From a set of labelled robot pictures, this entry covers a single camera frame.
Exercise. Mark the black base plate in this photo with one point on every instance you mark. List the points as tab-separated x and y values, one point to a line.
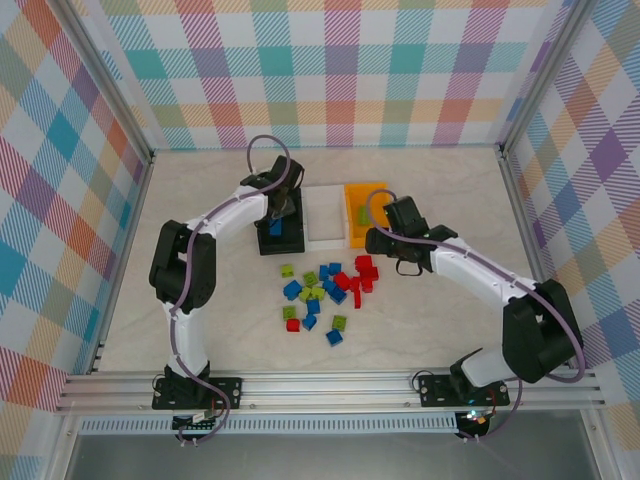
435	390
230	392

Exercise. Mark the red lego brick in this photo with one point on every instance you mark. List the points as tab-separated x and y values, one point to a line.
364	262
370	273
355	284
293	326
368	286
342	281
357	299

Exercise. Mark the black circuit board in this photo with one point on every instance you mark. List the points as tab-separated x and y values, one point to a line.
192	426
477	421

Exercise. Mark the green lego brick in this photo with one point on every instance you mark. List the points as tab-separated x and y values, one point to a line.
317	292
340	322
361	216
289	313
310	277
304	294
287	271

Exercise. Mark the long blue lego brick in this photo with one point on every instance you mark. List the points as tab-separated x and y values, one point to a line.
275	228

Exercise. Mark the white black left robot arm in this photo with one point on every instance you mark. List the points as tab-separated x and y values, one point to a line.
185	340

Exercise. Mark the orange plastic bin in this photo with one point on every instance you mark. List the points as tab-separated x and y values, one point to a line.
352	200

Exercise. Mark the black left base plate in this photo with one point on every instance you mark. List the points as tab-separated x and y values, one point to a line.
230	392

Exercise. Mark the aluminium mounting rail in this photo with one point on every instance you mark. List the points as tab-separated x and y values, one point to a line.
325	390

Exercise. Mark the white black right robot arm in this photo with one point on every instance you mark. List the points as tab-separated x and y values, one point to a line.
480	272

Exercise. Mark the aluminium side rail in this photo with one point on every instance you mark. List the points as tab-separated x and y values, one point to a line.
125	250
525	225

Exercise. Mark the aluminium frame post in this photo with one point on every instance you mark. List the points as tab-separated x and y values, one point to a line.
111	75
542	75

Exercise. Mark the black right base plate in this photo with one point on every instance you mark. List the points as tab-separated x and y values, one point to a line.
435	390

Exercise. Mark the aluminium frame leg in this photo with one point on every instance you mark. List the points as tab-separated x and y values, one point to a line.
64	450
597	450

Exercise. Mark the white plastic bin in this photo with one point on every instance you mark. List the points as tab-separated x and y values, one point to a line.
325	215

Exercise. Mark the black plastic bin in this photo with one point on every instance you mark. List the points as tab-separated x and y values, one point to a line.
267	247

